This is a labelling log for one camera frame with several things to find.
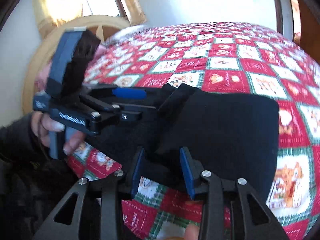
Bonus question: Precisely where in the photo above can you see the black pants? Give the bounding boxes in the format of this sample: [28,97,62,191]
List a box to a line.
[86,88,279,200]

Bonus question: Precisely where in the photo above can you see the left forearm black sleeve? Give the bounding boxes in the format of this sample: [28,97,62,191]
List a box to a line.
[1,114,78,239]

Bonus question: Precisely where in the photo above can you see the left hand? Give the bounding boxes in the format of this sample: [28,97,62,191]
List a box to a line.
[31,110,86,156]

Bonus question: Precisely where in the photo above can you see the right hand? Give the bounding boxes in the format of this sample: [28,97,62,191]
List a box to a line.
[184,224,200,240]

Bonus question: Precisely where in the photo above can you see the pink folded blanket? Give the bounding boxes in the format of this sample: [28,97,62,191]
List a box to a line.
[87,44,107,68]

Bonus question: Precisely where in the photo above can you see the striped pillow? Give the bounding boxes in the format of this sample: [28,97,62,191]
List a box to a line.
[104,24,150,47]

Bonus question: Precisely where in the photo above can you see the red patchwork bed cover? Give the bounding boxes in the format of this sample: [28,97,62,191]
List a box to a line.
[66,22,320,240]

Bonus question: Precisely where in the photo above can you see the yellow curtain left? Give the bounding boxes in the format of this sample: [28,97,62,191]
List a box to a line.
[33,0,83,39]

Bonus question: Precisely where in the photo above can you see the yellow curtain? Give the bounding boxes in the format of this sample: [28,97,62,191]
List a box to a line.
[33,0,83,39]
[124,0,147,25]

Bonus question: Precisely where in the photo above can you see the cream wooden headboard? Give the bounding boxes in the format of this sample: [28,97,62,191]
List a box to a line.
[21,15,130,114]

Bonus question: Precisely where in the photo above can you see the yellow curtain right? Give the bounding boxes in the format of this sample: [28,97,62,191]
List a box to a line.
[124,0,147,25]

